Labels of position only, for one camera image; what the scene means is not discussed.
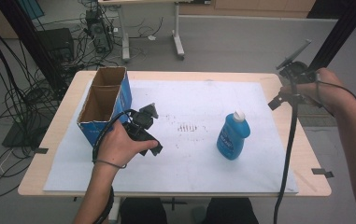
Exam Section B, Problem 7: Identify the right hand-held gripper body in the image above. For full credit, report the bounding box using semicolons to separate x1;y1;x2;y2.
276;38;319;85

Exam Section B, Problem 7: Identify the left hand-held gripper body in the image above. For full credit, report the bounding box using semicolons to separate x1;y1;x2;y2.
122;103;160;144

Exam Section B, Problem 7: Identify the blue cardboard box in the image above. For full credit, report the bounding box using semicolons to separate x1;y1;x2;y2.
77;65;134;148

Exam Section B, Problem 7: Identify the blue bottle with white cap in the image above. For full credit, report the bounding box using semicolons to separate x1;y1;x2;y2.
216;109;251;161

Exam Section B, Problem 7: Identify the person's left hand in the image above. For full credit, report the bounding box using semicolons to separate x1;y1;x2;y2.
96;119;160;169

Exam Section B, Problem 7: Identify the person's right hand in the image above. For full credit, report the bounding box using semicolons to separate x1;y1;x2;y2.
278;67;355;118

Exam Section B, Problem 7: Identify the white paper mat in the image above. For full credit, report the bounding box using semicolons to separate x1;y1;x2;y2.
42;79;300;195

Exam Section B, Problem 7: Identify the person's left leg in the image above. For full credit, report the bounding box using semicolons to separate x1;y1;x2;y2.
119;197;169;224

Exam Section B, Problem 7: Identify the person's leg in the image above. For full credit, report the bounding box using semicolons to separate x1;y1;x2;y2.
205;197;260;224
119;197;169;224

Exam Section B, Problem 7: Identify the wooden cabinet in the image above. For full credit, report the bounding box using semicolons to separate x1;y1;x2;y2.
178;0;318;20

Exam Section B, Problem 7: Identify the person's right leg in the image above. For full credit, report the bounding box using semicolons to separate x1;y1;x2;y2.
205;197;260;224

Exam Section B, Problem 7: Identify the black computer tower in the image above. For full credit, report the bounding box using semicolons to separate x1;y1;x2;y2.
84;8;115;54

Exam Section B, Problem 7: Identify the black equipment case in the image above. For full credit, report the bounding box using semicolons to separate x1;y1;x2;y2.
36;27;76;63

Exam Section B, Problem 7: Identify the teal panel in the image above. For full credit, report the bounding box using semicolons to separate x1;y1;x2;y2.
17;0;46;21

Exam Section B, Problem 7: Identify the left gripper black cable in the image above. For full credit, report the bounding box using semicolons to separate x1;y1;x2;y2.
92;108;140;224

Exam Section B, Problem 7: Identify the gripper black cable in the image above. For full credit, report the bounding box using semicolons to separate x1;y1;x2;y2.
272;74;300;224
92;108;140;224

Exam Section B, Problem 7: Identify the grey left wrist cord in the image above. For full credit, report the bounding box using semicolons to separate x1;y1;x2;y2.
92;158;128;170

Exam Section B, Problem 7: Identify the grey wrist cord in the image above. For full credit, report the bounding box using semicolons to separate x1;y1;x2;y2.
313;72;356;118
92;158;128;170

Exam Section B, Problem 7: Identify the grey right wrist cord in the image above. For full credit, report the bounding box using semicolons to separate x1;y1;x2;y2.
313;72;356;118

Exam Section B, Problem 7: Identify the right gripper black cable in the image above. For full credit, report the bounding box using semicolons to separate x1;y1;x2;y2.
272;74;300;224

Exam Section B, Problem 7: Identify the black metal stand post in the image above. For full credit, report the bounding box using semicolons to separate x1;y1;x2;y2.
306;0;356;73
0;0;70;96

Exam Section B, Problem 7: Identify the white desk frame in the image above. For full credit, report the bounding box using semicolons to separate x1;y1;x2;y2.
98;0;211;63

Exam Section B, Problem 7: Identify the black floor base plate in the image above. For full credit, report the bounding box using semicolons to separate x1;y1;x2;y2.
1;117;59;149

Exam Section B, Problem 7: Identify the bundle of black cables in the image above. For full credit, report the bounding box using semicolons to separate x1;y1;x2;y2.
0;0;74;201

